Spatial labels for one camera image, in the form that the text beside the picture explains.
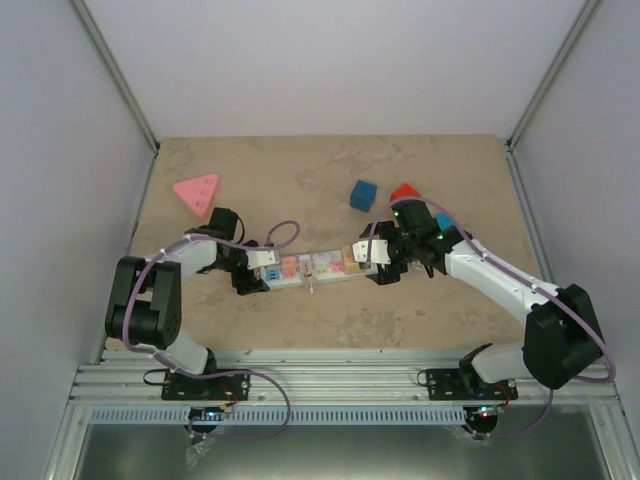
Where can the pink rectangular adapter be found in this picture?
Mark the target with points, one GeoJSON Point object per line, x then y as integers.
{"type": "Point", "coordinates": [289, 267]}

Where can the aluminium frame post right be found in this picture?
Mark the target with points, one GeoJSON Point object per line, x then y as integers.
{"type": "Point", "coordinates": [571, 40]}

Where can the cyan socket block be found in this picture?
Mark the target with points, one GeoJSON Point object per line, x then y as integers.
{"type": "Point", "coordinates": [444, 221]}

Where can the small white round charger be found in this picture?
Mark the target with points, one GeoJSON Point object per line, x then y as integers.
{"type": "Point", "coordinates": [322, 261]}

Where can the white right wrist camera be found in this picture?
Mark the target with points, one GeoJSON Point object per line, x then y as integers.
{"type": "Point", "coordinates": [372, 252]}

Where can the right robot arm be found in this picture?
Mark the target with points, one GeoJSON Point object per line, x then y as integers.
{"type": "Point", "coordinates": [562, 336]}

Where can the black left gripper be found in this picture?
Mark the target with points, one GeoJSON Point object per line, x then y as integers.
{"type": "Point", "coordinates": [252, 285]}

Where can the red cube socket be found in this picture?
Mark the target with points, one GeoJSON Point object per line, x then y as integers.
{"type": "Point", "coordinates": [404, 190]}

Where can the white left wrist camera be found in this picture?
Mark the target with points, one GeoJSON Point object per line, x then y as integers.
{"type": "Point", "coordinates": [262, 258]}

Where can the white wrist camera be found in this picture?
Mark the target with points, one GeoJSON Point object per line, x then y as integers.
{"type": "Point", "coordinates": [262, 258]}
{"type": "Point", "coordinates": [372, 252]}

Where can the blue cube socket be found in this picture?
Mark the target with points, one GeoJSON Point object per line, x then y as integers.
{"type": "Point", "coordinates": [363, 196]}

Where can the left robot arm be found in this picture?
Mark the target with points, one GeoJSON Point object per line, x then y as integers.
{"type": "Point", "coordinates": [145, 306]}

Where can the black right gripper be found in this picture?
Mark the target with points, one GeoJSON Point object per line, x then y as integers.
{"type": "Point", "coordinates": [388, 275]}

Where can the pink power strip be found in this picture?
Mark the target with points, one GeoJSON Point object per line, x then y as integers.
{"type": "Point", "coordinates": [197, 194]}

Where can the white usb charger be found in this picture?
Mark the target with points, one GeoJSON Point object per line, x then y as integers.
{"type": "Point", "coordinates": [305, 265]}

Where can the aluminium frame post left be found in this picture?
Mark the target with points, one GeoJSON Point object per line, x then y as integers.
{"type": "Point", "coordinates": [98, 41]}

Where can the beige cube socket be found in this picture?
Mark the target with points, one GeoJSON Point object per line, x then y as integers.
{"type": "Point", "coordinates": [349, 265]}

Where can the white power strip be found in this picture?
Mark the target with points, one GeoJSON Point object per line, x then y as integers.
{"type": "Point", "coordinates": [272, 274]}

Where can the aluminium frame post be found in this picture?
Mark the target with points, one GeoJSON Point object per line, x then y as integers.
{"type": "Point", "coordinates": [98, 41]}
{"type": "Point", "coordinates": [571, 40]}

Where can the grey slotted cable duct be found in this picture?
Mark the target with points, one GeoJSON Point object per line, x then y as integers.
{"type": "Point", "coordinates": [278, 415]}

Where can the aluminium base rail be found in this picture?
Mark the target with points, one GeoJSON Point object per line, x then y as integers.
{"type": "Point", "coordinates": [309, 376]}

